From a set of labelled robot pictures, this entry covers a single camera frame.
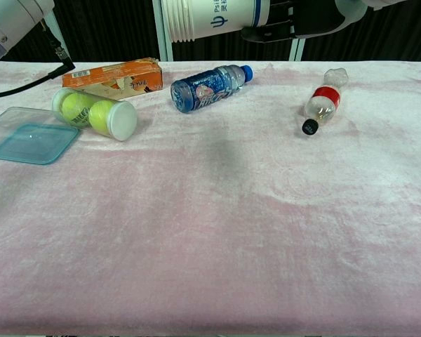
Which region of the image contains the stack of white paper cups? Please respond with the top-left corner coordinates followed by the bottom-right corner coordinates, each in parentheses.
top-left (160, 0), bottom-right (293, 44)

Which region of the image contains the yellow tennis ball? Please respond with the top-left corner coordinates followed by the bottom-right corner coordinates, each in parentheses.
top-left (62, 93), bottom-right (95, 127)
top-left (88, 100), bottom-right (119, 136)

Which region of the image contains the clear plastic container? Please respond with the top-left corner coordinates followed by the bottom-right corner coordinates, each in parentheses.
top-left (0, 106), bottom-right (64, 142)

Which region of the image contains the orange cardboard box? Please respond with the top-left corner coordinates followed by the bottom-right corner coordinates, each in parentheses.
top-left (62, 58), bottom-right (163, 101)

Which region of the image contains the pale metal frame post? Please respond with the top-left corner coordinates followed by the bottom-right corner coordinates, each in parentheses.
top-left (152, 0), bottom-right (174, 63)
top-left (288, 37), bottom-right (307, 62)

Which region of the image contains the clear bottle with red label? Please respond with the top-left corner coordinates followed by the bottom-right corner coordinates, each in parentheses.
top-left (300, 67), bottom-right (348, 136)

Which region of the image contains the black cable with connector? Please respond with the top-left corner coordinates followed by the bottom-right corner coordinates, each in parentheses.
top-left (0, 20), bottom-right (76, 100)

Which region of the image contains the pink plush cloth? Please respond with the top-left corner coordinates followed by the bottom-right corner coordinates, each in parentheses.
top-left (0, 61), bottom-right (421, 336)

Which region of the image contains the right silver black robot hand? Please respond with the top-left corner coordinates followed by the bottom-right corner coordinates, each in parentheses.
top-left (241, 0), bottom-right (366, 44)

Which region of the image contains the blue labelled water bottle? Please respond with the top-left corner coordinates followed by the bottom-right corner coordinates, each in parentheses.
top-left (170, 64), bottom-right (255, 114)

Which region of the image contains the black curtain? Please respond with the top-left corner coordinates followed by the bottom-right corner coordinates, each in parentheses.
top-left (0, 0), bottom-right (421, 63)

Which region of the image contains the clear tennis ball tube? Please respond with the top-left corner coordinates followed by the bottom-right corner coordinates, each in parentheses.
top-left (51, 87), bottom-right (138, 142)

